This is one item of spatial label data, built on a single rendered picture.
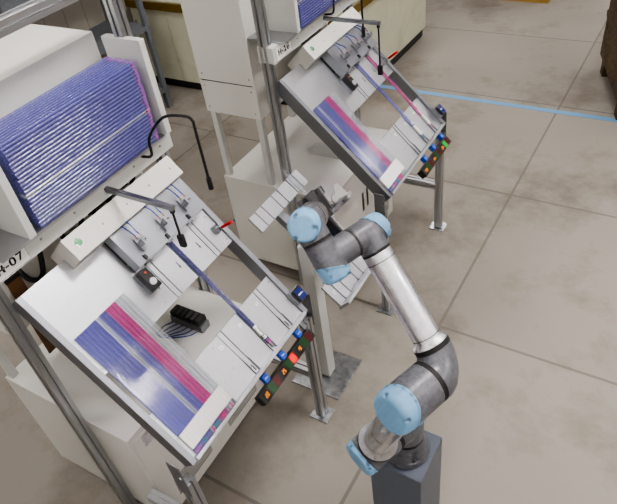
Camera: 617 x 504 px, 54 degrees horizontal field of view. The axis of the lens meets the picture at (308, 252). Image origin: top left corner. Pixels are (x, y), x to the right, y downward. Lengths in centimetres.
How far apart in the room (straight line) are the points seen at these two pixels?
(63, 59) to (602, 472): 246
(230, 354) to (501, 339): 151
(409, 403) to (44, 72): 140
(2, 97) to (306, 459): 181
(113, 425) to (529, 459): 164
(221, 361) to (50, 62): 106
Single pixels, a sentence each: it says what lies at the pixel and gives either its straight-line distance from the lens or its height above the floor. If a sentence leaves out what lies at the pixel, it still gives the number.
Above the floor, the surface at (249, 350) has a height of 77.
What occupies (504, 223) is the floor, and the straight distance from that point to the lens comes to 379.
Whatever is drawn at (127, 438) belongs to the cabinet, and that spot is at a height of 62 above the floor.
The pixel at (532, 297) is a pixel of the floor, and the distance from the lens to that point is 335.
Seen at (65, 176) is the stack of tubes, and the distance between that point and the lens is 186.
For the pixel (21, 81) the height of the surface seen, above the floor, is 169.
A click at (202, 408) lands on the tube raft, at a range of 200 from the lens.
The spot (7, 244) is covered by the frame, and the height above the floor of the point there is 139.
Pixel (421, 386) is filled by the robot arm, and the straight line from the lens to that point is 148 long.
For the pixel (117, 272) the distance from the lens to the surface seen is 201.
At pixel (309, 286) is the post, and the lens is 253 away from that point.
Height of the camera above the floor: 235
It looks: 41 degrees down
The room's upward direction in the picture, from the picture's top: 9 degrees counter-clockwise
